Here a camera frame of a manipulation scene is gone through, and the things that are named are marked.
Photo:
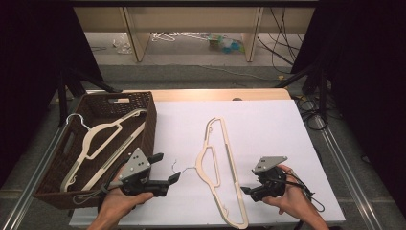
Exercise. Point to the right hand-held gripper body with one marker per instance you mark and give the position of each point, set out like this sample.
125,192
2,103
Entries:
269,183

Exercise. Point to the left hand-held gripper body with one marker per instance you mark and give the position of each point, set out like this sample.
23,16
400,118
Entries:
135,166

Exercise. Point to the beige plastic clothes hanger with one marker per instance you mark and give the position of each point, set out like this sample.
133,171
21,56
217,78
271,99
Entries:
95,128
199,164
118,152

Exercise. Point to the brown wicker basket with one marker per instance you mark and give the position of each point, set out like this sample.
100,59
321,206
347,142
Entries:
140,105

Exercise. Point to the person's right hand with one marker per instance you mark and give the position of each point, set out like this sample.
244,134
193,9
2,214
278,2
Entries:
293,201

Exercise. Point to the person's left hand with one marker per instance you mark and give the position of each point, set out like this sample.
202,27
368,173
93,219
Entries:
124,202

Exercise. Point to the white table sheet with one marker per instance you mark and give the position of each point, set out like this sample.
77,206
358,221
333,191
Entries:
268,134

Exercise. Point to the black metal stand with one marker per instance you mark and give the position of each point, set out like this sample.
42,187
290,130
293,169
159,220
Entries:
63,96
319,86

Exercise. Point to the clear plastic wrapping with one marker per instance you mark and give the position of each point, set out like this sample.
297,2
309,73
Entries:
123,45

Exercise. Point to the colourful plastic bags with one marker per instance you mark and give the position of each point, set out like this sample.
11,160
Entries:
227,44

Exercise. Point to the black curtain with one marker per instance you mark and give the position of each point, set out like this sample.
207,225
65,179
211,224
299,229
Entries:
35,64
367,80

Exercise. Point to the beige desk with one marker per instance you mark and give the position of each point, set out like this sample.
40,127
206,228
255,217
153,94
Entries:
198,19

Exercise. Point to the aluminium rail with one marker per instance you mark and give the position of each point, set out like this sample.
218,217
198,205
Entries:
32,179
348,172

